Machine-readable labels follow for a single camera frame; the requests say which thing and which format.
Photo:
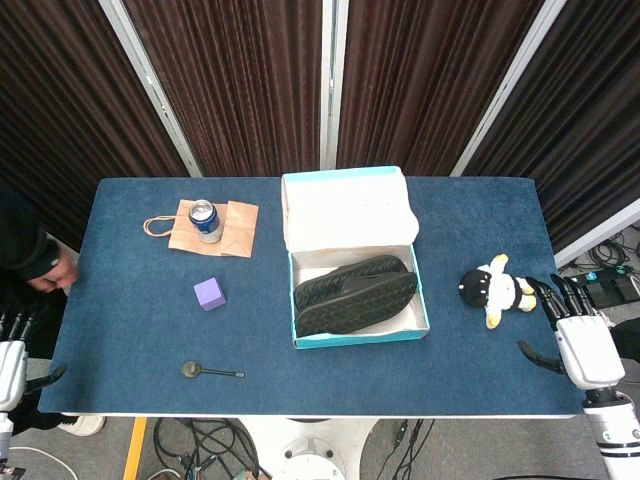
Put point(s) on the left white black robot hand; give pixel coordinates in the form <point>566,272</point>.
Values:
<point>11,370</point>

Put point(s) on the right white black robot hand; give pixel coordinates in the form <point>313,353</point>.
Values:
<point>590,350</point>

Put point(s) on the person's bare hand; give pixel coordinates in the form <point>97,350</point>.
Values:
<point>60,275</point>

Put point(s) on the black slipper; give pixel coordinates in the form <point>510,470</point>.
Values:
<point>350,306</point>
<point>372,265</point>

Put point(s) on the light blue shoe box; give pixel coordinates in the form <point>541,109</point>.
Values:
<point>345,210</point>

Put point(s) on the white sneaker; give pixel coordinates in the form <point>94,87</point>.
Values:
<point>85,425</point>

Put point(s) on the blue table cloth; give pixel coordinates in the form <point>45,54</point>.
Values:
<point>150,330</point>

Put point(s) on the black white plush doll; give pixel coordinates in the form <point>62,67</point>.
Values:
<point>492,290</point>

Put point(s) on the yellow floor tape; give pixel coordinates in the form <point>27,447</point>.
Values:
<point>135,450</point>

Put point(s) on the purple foam cube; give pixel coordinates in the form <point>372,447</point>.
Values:
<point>209,295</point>

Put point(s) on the blue soda can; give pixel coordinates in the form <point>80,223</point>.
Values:
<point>206,226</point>

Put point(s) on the dark metal spoon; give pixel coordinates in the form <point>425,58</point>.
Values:
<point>190,369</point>

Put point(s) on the dark brown curtain panel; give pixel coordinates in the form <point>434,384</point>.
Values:
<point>60,110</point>
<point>590,125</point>
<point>425,80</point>
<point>240,85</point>

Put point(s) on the brown paper bag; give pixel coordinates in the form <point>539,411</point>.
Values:
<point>241,225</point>

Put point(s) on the white table base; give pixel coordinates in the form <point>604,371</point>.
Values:
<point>310,450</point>

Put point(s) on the aluminium partition post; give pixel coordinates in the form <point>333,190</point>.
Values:
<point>150,85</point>
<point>600,232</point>
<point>332,80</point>
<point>505,95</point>

